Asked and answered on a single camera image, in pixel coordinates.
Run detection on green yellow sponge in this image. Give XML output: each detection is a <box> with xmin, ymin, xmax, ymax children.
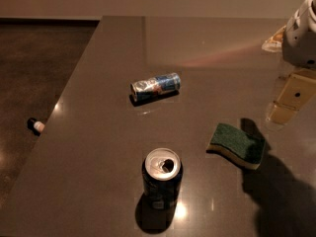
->
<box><xmin>207</xmin><ymin>123</ymin><xmax>266</xmax><ymax>170</ymax></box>

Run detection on dark blue upright soda can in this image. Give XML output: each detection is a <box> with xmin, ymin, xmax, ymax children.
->
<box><xmin>142</xmin><ymin>148</ymin><xmax>183</xmax><ymax>210</ymax></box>

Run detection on small black white bottle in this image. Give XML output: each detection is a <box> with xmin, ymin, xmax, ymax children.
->
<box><xmin>27</xmin><ymin>118</ymin><xmax>44</xmax><ymax>133</ymax></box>

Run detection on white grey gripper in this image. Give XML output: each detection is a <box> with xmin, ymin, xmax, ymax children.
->
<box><xmin>262</xmin><ymin>0</ymin><xmax>316</xmax><ymax>125</ymax></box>

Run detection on silver blue redbull can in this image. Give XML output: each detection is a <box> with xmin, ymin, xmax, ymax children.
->
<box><xmin>130</xmin><ymin>73</ymin><xmax>181</xmax><ymax>102</ymax></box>

